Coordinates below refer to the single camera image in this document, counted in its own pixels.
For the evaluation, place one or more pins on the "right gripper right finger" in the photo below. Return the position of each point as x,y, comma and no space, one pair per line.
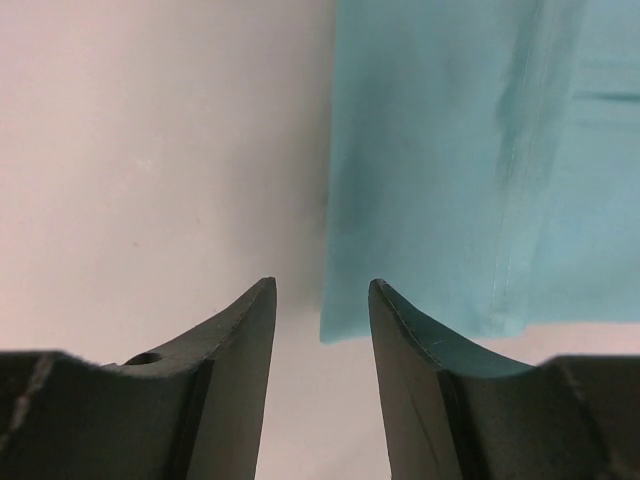
453,409

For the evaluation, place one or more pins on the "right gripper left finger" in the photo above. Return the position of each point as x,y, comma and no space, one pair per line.
191,408

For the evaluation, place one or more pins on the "teal t shirt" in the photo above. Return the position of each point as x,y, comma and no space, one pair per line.
485,163

